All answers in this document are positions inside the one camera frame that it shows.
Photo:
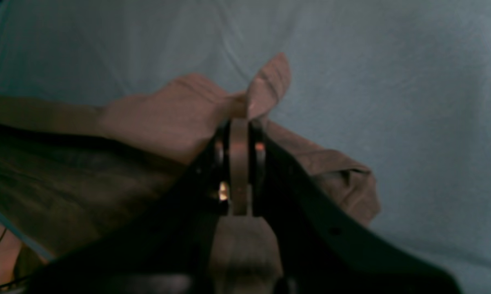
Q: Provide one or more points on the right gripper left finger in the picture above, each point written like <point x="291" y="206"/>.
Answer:
<point x="167" y="249"/>

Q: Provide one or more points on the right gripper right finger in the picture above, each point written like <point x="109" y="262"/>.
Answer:
<point x="319" y="202"/>

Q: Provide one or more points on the dark grey T-shirt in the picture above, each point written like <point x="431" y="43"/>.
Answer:
<point x="65" y="198"/>

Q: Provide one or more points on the blue table cloth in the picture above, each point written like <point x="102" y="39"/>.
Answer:
<point x="404" y="86"/>

